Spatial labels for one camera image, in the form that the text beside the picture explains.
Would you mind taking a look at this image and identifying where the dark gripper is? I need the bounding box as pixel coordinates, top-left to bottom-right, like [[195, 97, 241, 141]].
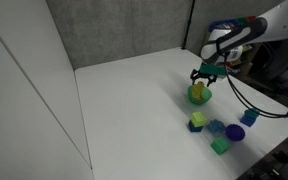
[[189, 62, 228, 88]]

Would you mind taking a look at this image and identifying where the yellow bear plush toy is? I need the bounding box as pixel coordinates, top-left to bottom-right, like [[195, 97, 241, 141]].
[[192, 80, 206, 102]]

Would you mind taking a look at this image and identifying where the wooden toy storage shelf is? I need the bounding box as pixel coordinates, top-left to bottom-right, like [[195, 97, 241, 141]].
[[207, 15, 271, 73]]

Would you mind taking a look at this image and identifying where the light blue knobbed block toy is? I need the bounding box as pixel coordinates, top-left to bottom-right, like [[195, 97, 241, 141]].
[[206, 119, 226, 135]]

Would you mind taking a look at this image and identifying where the green plastic bowl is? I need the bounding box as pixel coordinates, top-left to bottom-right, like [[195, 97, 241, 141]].
[[187, 83, 213, 106]]

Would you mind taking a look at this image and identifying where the lime green cube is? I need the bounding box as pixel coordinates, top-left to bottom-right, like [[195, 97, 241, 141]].
[[190, 111, 208, 128]]

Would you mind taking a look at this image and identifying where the dark blue cube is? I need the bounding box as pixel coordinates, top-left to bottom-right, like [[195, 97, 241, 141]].
[[187, 119, 204, 133]]

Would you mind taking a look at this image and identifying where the black vertical pole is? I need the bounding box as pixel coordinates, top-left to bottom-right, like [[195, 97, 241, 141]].
[[181, 0, 196, 51]]

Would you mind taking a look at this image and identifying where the teal knobbed block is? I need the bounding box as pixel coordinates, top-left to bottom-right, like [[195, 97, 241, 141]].
[[243, 107, 261, 120]]

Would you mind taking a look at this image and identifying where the blue storage bin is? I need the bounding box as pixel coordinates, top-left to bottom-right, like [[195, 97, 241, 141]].
[[209, 19, 242, 33]]

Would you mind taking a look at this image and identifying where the purple spiky ball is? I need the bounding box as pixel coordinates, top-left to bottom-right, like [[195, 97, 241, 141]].
[[225, 123, 246, 142]]

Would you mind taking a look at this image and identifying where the grey office chair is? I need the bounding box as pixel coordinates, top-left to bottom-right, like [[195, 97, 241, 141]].
[[250, 33, 288, 98]]

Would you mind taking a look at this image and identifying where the black equipment rack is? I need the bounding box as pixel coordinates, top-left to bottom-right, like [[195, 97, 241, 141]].
[[237, 124, 288, 180]]

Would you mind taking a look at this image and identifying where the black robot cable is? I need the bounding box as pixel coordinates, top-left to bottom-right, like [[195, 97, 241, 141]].
[[222, 49, 288, 120]]

